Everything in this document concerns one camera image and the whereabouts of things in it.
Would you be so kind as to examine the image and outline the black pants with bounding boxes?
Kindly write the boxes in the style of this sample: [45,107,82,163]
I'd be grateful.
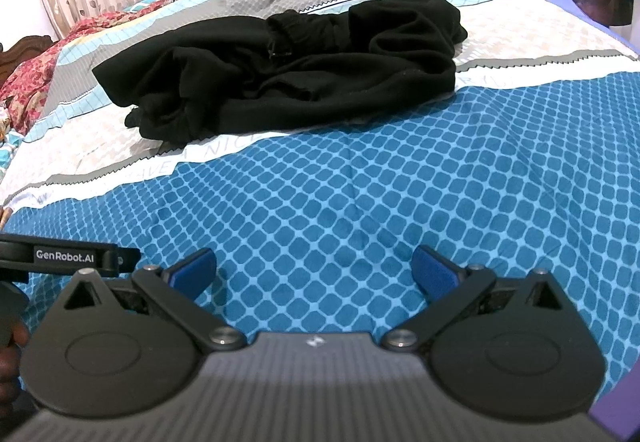
[93,0,468,144]

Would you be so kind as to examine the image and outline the left hand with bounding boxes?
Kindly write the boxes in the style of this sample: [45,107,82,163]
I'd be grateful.
[0,321,29,418]

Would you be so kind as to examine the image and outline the patterned blue grey bedsheet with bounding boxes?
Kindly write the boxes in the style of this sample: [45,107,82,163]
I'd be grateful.
[1,0,639,387]

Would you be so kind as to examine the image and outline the red floral blanket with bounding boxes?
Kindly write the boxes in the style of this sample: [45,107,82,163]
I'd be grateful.
[1,0,176,135]

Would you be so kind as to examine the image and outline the carved wooden headboard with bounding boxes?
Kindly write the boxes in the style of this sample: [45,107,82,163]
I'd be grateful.
[0,36,53,86]

